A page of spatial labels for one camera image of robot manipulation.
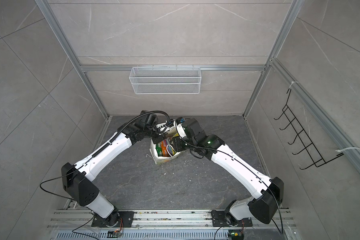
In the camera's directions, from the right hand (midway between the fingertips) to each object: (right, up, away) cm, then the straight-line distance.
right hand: (173, 140), depth 73 cm
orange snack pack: (-6, -8, +13) cm, 16 cm away
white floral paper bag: (-6, -9, -1) cm, 11 cm away
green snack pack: (-7, -3, -4) cm, 8 cm away
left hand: (-4, +6, +6) cm, 10 cm away
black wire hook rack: (+59, -1, -10) cm, 60 cm away
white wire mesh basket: (-7, +39, +28) cm, 48 cm away
